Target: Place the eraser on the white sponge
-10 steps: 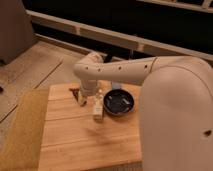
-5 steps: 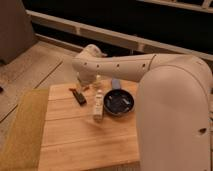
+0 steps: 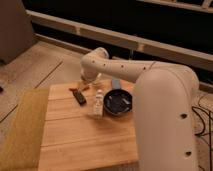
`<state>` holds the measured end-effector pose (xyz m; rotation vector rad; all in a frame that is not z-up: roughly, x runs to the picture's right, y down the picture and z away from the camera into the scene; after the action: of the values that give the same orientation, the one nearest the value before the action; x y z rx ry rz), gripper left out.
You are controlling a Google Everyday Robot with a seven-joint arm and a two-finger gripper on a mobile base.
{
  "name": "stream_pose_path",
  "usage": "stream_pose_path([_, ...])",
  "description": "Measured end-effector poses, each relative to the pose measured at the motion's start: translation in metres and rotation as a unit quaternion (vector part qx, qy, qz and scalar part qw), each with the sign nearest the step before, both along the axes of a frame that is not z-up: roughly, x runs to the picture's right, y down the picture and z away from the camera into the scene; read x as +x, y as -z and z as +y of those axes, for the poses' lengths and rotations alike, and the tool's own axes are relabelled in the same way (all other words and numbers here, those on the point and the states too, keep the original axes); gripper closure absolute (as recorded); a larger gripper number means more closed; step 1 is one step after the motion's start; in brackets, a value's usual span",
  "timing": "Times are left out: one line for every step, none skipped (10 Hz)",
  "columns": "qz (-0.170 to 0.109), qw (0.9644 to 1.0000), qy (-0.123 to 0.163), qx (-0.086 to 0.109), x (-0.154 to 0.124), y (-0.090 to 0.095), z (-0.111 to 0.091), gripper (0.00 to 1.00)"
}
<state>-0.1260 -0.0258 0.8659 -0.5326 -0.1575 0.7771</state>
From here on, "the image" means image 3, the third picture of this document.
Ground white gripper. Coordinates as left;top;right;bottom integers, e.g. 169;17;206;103
78;74;101;90

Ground black eraser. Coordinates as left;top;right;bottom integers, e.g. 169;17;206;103
73;90;86;105

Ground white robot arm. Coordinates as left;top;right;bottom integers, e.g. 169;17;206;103
81;47;199;171

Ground white sponge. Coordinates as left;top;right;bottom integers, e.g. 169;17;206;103
111;78;121;89

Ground small white bottle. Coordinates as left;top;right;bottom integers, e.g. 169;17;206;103
93;90;104;117

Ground black bowl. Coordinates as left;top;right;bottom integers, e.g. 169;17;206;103
103;89;132;116

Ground wooden cutting board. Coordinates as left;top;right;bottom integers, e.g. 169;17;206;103
38;83;138;171

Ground grey cabinet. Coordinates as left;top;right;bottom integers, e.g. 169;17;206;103
0;0;37;64

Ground yellow cloth mat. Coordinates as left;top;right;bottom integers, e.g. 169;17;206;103
0;89;49;171

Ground black cables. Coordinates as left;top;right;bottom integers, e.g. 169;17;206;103
191;94;213;171

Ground white shelf rail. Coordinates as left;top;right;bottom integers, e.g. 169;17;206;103
27;10;213;72

